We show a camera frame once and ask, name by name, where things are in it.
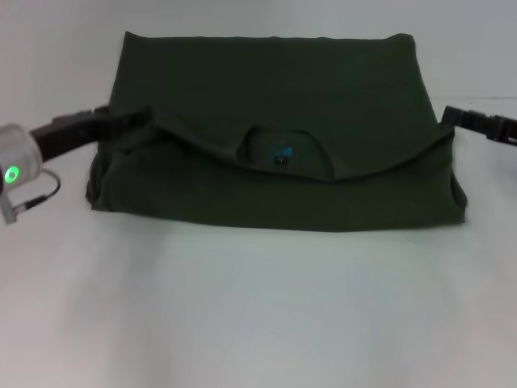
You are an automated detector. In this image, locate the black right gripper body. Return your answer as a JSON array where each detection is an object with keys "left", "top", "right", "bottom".
[{"left": 485, "top": 116, "right": 517, "bottom": 147}]

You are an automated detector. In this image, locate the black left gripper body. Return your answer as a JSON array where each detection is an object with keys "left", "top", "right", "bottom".
[{"left": 29, "top": 106, "right": 109, "bottom": 163}]

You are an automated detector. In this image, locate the dark green FREE t-shirt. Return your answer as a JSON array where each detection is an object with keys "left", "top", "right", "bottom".
[{"left": 83, "top": 30, "right": 469, "bottom": 233}]

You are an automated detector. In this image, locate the left arm cable with plug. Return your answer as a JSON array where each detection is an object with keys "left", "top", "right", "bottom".
[{"left": 1, "top": 169, "right": 62, "bottom": 226}]

